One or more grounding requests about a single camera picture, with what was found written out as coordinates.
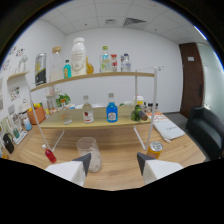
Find small red liquid bottle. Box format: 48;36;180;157
41;143;58;164

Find small clear bottle orange cap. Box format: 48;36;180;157
59;98;73;125

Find clear bottle green cap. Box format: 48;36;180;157
99;45;113;73

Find clear glass with ice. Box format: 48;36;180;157
76;136;103;173

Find white printed paper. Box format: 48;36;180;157
151;113;186;143

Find two-tier wooden shelf rack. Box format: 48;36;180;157
28;66;159;153

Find dark brown stick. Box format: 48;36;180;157
138;109;149;122

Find clear bottle red label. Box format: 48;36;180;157
81;95;95;124

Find white scale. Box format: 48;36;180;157
12;129;29;146

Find small dark bottles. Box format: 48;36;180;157
143;102;159;113

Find black chair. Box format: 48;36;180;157
185;105;224;161

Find light blue bottle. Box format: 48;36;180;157
22;116;33;132

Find orange basket with fruit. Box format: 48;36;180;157
26;102;47;125

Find black bag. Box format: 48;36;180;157
2;133;15;154

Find blue liquid bottle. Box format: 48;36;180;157
105;92;119;124

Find white bottle yellow label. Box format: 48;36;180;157
135;95;145;107

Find green potted plant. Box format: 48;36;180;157
55;93;72;108

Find white kettle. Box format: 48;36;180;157
18;98;32;114

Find brown door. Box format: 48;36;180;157
178;42;205;119

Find small teal bottle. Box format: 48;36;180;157
62;59;73;80

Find round amber bottle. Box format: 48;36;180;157
85;55;95;75

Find glass jar wooden lid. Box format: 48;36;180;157
49;46;64;83

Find black and yellow can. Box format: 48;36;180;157
34;52;48;87

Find clear bottle blue cap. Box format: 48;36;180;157
120;53;132;72

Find large white bottle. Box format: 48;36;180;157
70;36;88;77

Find ceiling air vent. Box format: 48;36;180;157
123;17;147;27

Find wooden wall shelf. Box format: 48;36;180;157
6;70;30;83

